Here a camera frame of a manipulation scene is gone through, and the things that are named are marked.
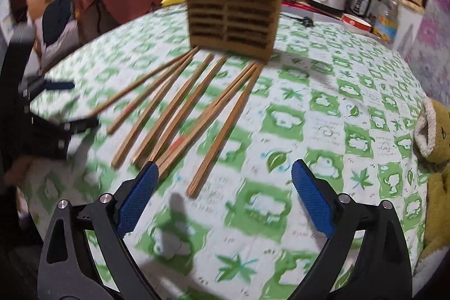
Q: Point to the yellow long tool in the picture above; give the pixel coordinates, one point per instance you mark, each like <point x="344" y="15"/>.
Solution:
<point x="174" y="0"/>

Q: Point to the bunch of wooden chopsticks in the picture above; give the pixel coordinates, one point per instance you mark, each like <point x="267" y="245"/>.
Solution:
<point x="226" y="129"/>

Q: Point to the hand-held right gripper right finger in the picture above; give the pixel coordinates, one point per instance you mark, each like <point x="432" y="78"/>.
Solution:
<point x="312" y="201"/>

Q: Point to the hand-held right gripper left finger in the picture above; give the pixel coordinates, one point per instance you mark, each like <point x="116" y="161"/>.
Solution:
<point x="137" y="201"/>

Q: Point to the green patterned tablecloth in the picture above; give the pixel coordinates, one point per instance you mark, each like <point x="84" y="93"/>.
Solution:
<point x="316" y="131"/>

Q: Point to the slatted wooden chopstick holder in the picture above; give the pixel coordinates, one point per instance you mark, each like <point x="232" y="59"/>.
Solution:
<point x="228" y="19"/>

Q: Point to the plastic bottle with yellow label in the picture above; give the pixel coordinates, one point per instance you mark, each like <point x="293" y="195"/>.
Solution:
<point x="386" y="19"/>

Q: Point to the olive fleece-lined glove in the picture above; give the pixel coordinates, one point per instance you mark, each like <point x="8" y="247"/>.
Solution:
<point x="437" y="187"/>

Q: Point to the silver black pressure cooker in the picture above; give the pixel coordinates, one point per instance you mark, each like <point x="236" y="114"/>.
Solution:
<point x="364" y="1"/>

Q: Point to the dark clothing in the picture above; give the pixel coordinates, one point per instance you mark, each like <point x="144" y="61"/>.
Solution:
<point x="58" y="19"/>

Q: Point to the red bowl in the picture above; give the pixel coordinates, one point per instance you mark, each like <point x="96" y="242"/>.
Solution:
<point x="355" y="23"/>

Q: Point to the pink floral wall cover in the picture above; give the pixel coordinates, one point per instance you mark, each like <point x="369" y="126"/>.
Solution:
<point x="432" y="40"/>

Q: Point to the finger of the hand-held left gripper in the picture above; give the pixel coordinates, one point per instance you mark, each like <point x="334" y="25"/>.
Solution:
<point x="77" y="127"/>
<point x="59" y="86"/>

